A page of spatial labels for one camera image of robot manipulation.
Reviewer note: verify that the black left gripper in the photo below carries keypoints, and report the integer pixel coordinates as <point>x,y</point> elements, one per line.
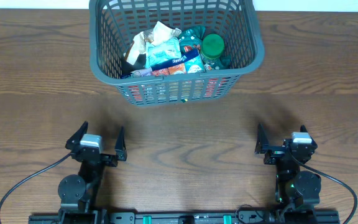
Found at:
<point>103,157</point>

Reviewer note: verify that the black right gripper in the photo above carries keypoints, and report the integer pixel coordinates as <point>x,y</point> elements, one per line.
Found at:
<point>278,149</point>

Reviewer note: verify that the green lid jar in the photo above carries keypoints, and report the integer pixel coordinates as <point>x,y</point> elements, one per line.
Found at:
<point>212,47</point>

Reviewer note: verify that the Kleenex tissue multipack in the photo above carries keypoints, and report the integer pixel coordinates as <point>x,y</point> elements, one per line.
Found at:
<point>190,62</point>

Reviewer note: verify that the mint green wipes packet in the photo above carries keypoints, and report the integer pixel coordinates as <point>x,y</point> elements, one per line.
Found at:
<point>156,54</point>

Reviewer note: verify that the grey plastic basket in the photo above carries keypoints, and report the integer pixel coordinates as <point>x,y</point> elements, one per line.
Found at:
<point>114,24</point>

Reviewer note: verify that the beige paper snack bag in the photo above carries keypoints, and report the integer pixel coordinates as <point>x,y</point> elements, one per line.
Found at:
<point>157,35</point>

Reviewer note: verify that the green Nescafe coffee bag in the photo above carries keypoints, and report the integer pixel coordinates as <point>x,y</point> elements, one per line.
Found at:
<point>192,38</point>

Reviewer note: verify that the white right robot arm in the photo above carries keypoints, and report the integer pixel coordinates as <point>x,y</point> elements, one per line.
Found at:
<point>297,191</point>

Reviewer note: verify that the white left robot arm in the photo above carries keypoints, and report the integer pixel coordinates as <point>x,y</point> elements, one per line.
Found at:
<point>78,192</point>

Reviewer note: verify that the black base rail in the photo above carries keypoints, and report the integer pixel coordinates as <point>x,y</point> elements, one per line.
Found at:
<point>243,216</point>

